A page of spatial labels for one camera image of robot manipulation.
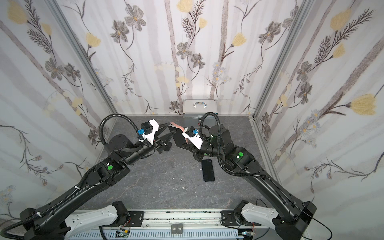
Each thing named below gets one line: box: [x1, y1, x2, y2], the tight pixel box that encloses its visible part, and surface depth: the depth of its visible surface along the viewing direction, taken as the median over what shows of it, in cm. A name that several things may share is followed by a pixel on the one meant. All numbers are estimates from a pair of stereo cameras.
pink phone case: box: [170, 122, 185, 132], surface depth 56 cm
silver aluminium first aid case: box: [182, 99, 218, 128], surface depth 109 cm
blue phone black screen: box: [201, 159, 215, 182], surface depth 92 cm
